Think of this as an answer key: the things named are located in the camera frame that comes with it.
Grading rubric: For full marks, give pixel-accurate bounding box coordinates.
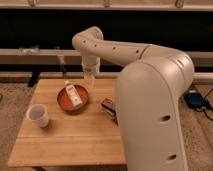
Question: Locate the red-brown bowl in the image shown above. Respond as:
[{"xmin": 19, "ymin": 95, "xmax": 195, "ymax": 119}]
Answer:
[{"xmin": 57, "ymin": 85, "xmax": 89, "ymax": 112}]

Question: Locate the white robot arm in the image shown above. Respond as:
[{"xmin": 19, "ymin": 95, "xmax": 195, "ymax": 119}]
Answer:
[{"xmin": 72, "ymin": 27, "xmax": 194, "ymax": 171}]

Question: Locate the blue device on floor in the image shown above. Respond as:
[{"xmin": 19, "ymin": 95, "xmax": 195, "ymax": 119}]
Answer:
[{"xmin": 184, "ymin": 91, "xmax": 207, "ymax": 109}]

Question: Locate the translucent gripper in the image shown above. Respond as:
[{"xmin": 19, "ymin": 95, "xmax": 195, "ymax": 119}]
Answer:
[{"xmin": 84, "ymin": 69, "xmax": 96, "ymax": 89}]

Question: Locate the wooden table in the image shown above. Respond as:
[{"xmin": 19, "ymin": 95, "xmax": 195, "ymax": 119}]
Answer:
[{"xmin": 8, "ymin": 79, "xmax": 125, "ymax": 167}]

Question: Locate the brown rectangular box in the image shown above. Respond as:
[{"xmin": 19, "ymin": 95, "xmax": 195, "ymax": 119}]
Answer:
[{"xmin": 101, "ymin": 98, "xmax": 116, "ymax": 117}]

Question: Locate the black cable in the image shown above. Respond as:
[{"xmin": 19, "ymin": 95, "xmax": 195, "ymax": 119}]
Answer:
[{"xmin": 196, "ymin": 87, "xmax": 213, "ymax": 122}]

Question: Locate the black table leg stand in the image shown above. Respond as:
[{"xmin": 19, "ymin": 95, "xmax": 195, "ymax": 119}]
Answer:
[{"xmin": 28, "ymin": 66, "xmax": 40, "ymax": 87}]

